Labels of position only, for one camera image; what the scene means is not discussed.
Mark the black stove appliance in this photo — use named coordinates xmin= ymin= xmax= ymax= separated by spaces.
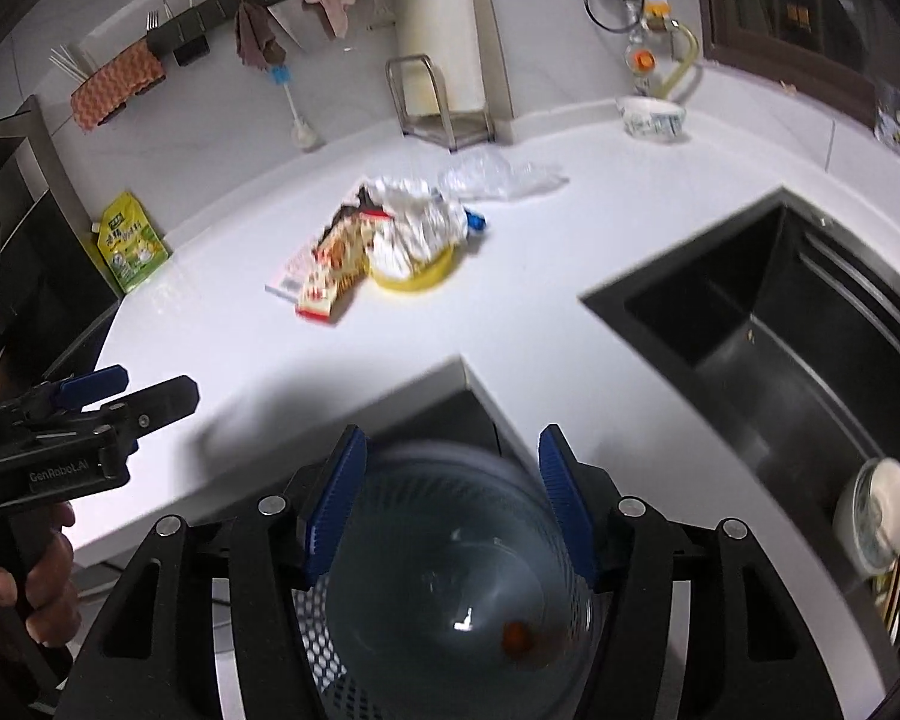
xmin=0 ymin=94 xmax=125 ymax=391

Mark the patterned ceramic bowl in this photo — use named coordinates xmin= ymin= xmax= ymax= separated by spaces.
xmin=618 ymin=94 xmax=689 ymax=144

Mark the white chopsticks bundle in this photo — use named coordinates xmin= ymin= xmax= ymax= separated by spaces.
xmin=48 ymin=44 xmax=92 ymax=84

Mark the blue and white bottle brush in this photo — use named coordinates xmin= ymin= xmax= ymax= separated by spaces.
xmin=268 ymin=64 xmax=323 ymax=152

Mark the white bowl with lid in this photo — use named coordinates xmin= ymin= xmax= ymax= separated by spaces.
xmin=831 ymin=457 xmax=900 ymax=580

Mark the gas valve with orange knob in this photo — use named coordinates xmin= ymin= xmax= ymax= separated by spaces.
xmin=624 ymin=1 xmax=682 ymax=98

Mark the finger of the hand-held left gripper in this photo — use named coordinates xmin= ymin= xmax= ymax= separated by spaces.
xmin=45 ymin=375 xmax=200 ymax=466
xmin=0 ymin=364 xmax=131 ymax=428

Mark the brown cloth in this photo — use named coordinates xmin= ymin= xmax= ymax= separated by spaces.
xmin=234 ymin=1 xmax=287 ymax=69

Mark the green detergent pouch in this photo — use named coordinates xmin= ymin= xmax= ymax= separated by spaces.
xmin=92 ymin=190 xmax=170 ymax=296

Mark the person's left hand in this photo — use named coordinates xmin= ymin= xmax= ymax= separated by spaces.
xmin=0 ymin=499 xmax=80 ymax=652

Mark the dark window frame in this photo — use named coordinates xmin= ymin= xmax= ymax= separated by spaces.
xmin=693 ymin=0 xmax=900 ymax=166

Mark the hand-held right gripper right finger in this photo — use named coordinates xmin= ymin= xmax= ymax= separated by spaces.
xmin=538 ymin=424 xmax=856 ymax=720

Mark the clear plastic bag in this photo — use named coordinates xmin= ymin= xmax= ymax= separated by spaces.
xmin=438 ymin=148 xmax=570 ymax=203

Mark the orange printed snack wrapper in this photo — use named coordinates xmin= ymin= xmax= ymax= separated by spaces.
xmin=296 ymin=202 xmax=392 ymax=325

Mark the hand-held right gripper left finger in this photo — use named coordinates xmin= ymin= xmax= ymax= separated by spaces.
xmin=60 ymin=424 xmax=368 ymax=720

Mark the white cutting board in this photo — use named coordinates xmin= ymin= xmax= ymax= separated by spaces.
xmin=394 ymin=0 xmax=515 ymax=143

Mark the grey perforated waste bin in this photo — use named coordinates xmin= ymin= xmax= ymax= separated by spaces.
xmin=291 ymin=436 xmax=617 ymax=720

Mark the yellow gas hose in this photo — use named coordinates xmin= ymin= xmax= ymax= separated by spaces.
xmin=649 ymin=21 xmax=703 ymax=101

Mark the orange zigzag cloth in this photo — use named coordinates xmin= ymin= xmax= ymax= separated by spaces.
xmin=70 ymin=40 xmax=168 ymax=133

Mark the clear glass mug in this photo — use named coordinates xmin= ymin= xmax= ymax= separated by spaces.
xmin=873 ymin=88 xmax=900 ymax=160

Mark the white paper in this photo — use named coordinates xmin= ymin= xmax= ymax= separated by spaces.
xmin=361 ymin=175 xmax=470 ymax=280

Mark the steel board rack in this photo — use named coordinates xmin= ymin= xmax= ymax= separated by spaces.
xmin=385 ymin=52 xmax=497 ymax=149

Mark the black kitchen sink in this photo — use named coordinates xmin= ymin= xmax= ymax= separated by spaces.
xmin=581 ymin=186 xmax=900 ymax=662

